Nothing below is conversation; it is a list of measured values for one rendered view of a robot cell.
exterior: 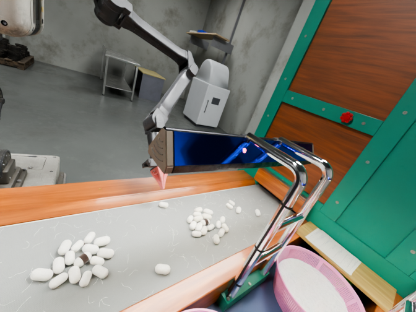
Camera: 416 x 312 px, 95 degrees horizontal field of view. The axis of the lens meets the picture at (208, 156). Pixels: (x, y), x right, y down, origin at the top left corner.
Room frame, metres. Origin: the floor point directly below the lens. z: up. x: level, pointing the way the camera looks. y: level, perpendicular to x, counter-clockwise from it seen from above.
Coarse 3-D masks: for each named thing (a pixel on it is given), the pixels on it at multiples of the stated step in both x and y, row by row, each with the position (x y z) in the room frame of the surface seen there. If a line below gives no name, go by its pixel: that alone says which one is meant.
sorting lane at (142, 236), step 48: (240, 192) 0.86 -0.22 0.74; (0, 240) 0.26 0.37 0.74; (48, 240) 0.30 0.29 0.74; (144, 240) 0.39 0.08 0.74; (192, 240) 0.45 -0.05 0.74; (240, 240) 0.53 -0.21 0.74; (0, 288) 0.19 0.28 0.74; (48, 288) 0.21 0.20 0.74; (96, 288) 0.24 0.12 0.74; (144, 288) 0.28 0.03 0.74
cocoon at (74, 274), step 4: (72, 268) 0.25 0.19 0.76; (76, 268) 0.25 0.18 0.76; (68, 272) 0.25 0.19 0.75; (72, 272) 0.24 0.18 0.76; (76, 272) 0.25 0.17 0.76; (72, 276) 0.24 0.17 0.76; (76, 276) 0.24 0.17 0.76; (80, 276) 0.25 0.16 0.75; (72, 280) 0.23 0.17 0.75; (76, 280) 0.24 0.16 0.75
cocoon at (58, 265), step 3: (57, 258) 0.26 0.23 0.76; (60, 258) 0.26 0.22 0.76; (63, 258) 0.27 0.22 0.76; (54, 261) 0.25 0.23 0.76; (57, 261) 0.25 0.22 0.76; (60, 261) 0.26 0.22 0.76; (63, 261) 0.26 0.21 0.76; (54, 264) 0.25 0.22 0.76; (57, 264) 0.25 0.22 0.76; (60, 264) 0.25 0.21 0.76; (63, 264) 0.25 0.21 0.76; (54, 267) 0.24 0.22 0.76; (57, 267) 0.24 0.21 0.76; (60, 267) 0.25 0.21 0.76; (63, 267) 0.25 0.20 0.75; (54, 270) 0.24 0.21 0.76; (57, 270) 0.24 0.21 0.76; (60, 270) 0.24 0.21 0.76; (63, 270) 0.25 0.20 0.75; (54, 273) 0.24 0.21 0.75; (57, 273) 0.24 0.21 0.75
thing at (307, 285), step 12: (288, 264) 0.51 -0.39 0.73; (300, 264) 0.53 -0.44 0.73; (288, 276) 0.46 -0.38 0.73; (300, 276) 0.49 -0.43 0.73; (312, 276) 0.50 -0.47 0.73; (324, 276) 0.52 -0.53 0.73; (288, 288) 0.42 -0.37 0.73; (300, 288) 0.43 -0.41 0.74; (312, 288) 0.45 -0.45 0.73; (324, 288) 0.46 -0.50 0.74; (300, 300) 0.39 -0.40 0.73; (312, 300) 0.41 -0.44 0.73; (324, 300) 0.42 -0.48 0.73; (336, 300) 0.44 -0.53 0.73
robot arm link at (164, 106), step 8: (192, 64) 0.98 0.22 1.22; (184, 72) 0.94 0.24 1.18; (192, 72) 0.95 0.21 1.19; (176, 80) 0.89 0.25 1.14; (184, 80) 0.92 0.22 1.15; (176, 88) 0.85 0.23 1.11; (184, 88) 0.90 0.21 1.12; (168, 96) 0.78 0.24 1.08; (176, 96) 0.82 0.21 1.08; (160, 104) 0.72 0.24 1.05; (168, 104) 0.76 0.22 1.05; (152, 112) 0.71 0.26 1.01; (160, 112) 0.69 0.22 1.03; (168, 112) 0.73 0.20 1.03; (144, 120) 0.68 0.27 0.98; (152, 120) 0.65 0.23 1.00; (144, 128) 0.67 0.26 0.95
